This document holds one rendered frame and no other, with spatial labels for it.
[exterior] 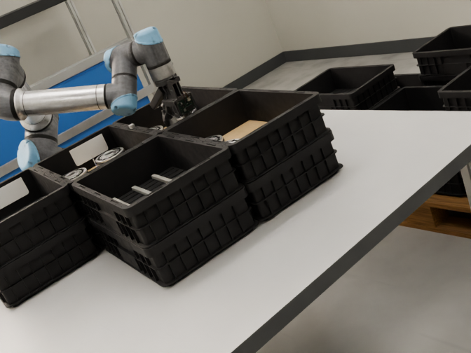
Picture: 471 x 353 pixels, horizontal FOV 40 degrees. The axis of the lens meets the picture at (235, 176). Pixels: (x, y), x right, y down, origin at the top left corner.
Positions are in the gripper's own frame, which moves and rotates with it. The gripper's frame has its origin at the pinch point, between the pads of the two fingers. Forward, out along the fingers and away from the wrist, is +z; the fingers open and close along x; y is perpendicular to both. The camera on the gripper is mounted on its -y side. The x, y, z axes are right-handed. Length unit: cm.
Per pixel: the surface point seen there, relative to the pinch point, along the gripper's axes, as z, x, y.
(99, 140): -5.0, -15.3, -30.1
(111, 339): 15, -62, 48
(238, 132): 1.9, 8.1, 16.3
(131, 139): -4.7, -11.9, -13.1
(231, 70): 67, 219, -292
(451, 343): 85, 27, 56
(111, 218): -2, -44, 29
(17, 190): -3, -47, -33
